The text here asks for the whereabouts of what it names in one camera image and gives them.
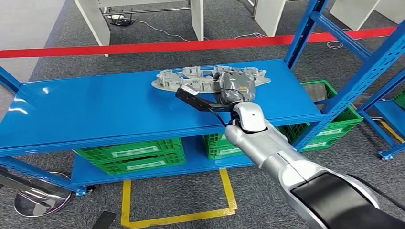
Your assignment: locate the white desk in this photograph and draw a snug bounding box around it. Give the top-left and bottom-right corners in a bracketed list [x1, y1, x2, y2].
[74, 0, 205, 58]
[373, 0, 405, 25]
[329, 0, 379, 31]
[253, 0, 288, 38]

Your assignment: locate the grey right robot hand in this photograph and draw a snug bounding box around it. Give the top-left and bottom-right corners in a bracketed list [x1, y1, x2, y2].
[217, 71, 256, 104]

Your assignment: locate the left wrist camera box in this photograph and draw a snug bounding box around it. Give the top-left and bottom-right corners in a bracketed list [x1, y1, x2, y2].
[91, 210, 117, 229]

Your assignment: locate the red barrier belt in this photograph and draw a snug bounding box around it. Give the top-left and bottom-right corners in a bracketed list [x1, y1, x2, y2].
[0, 26, 398, 60]

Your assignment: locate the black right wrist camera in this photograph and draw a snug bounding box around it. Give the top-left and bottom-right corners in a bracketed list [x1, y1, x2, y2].
[175, 85, 235, 114]

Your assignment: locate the blue metal shelf rack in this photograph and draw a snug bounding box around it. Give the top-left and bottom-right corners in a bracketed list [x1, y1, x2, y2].
[357, 68, 405, 161]
[0, 0, 405, 197]

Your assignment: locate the silver plastic wheel cover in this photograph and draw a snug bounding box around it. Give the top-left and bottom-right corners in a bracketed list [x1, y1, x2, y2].
[151, 65, 272, 95]

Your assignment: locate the white cable coil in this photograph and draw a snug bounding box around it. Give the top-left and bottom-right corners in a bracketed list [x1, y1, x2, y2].
[326, 28, 381, 50]

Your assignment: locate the black router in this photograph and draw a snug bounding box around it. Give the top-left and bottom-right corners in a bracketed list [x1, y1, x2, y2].
[110, 17, 137, 27]

